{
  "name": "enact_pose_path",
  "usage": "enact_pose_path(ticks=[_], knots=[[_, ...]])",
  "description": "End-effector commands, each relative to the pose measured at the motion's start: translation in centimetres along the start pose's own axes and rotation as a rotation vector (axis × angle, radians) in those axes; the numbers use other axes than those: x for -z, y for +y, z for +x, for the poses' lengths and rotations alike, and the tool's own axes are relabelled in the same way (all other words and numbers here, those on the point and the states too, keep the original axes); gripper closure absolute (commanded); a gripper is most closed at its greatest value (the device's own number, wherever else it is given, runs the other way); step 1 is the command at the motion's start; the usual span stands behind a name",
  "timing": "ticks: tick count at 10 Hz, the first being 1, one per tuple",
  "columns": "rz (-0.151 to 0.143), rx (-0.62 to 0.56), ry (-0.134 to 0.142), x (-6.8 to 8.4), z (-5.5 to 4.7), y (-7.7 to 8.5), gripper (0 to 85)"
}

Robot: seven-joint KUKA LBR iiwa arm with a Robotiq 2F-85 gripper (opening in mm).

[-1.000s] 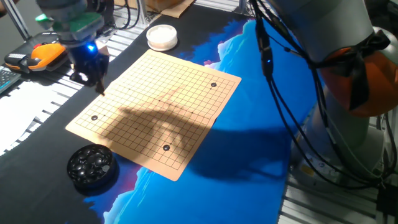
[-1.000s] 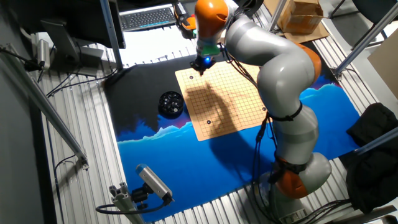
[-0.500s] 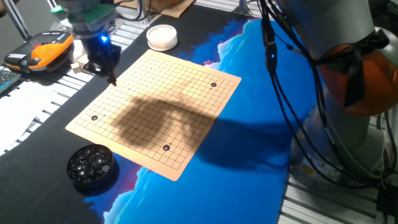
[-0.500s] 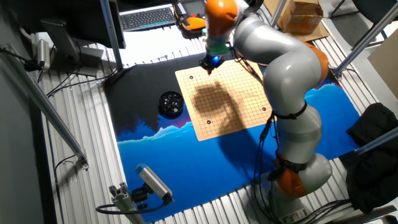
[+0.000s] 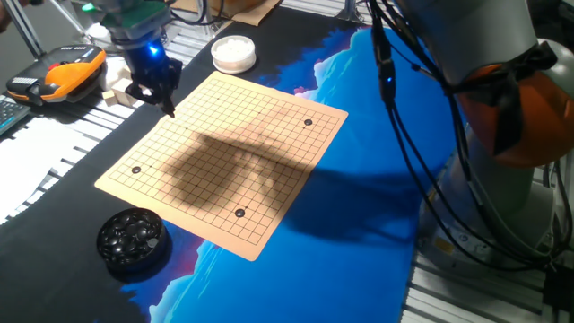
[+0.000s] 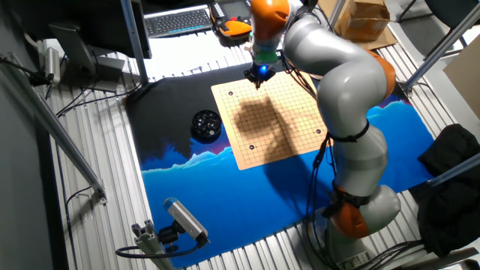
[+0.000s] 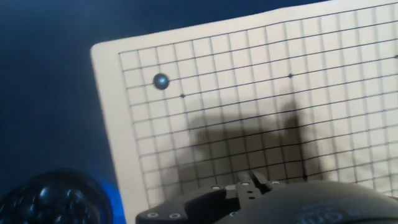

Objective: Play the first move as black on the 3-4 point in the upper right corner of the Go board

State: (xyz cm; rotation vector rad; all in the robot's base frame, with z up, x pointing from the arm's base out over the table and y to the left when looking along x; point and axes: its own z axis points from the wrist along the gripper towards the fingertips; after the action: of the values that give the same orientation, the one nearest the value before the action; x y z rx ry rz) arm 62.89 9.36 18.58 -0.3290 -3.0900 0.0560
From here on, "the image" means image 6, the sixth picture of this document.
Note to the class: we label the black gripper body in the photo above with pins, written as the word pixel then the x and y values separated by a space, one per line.
pixel 258 73

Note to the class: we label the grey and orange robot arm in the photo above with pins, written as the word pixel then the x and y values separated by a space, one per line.
pixel 348 86

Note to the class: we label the tan go board mat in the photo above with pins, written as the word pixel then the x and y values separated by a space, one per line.
pixel 240 123

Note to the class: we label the beige board panel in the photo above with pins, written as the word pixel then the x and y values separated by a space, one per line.
pixel 467 78

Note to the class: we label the green wrist flange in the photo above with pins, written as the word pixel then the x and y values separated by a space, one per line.
pixel 267 57

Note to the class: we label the black bowl of black stones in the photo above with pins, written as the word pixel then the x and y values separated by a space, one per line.
pixel 206 123

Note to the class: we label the orange and grey teach pendant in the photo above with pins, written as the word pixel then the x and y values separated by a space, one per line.
pixel 228 15

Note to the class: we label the black computer keyboard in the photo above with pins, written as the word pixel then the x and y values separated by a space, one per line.
pixel 176 22

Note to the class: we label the blue landscape print mat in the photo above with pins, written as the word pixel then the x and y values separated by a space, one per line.
pixel 225 202

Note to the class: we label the brown cardboard box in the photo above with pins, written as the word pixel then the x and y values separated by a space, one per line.
pixel 371 18

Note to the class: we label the flat cardboard sheet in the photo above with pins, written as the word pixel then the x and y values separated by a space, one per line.
pixel 386 39

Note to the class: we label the black computer monitor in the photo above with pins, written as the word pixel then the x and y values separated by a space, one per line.
pixel 93 22

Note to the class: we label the short aluminium profile stub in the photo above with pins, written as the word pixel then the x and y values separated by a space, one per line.
pixel 150 247

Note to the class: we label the black office chair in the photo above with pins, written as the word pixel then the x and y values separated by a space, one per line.
pixel 450 9

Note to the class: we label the silver cylinder device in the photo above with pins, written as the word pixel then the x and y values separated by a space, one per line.
pixel 52 65

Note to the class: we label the long aluminium profile bar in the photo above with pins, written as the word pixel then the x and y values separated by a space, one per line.
pixel 56 129

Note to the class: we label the black jacket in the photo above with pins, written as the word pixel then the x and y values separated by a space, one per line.
pixel 450 210

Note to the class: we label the silver camera with blue cap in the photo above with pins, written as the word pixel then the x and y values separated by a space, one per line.
pixel 183 217

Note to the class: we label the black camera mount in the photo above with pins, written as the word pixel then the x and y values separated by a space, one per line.
pixel 168 236

